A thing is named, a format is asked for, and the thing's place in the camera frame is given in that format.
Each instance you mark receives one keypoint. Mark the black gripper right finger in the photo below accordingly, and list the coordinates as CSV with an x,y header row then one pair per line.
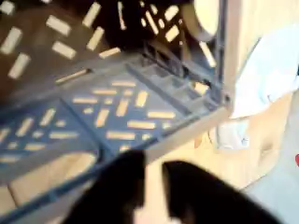
x,y
205,199

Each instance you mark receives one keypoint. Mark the white sock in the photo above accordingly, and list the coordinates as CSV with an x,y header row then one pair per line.
x,y
267,74

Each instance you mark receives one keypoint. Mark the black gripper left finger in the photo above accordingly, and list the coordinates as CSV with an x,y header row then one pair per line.
x,y
118,193

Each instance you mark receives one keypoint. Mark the grey perforated plastic basket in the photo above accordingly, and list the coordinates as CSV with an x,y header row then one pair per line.
x,y
124,105

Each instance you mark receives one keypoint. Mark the small red object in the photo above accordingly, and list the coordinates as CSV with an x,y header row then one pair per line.
x,y
297,160

